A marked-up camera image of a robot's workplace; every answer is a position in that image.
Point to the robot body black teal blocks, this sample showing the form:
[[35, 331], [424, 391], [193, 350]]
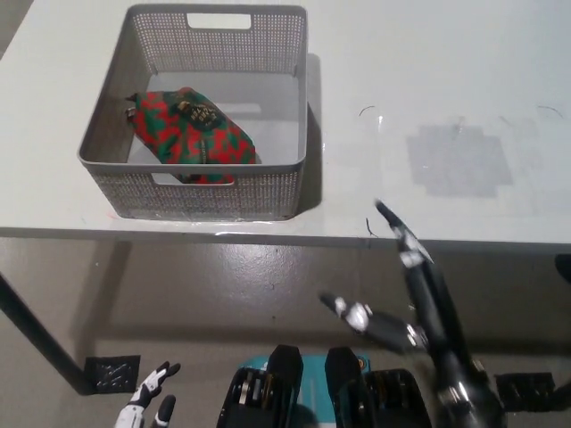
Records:
[[285, 388]]

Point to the black metal table leg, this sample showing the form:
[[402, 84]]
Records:
[[40, 330], [564, 269]]

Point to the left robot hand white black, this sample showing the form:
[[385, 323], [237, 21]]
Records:
[[149, 392]]

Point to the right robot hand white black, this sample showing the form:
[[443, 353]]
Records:
[[428, 303]]

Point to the red green coffee bean bag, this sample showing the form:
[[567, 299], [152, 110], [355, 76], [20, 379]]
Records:
[[192, 134]]

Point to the grey perforated plastic basket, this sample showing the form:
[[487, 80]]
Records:
[[205, 67]]

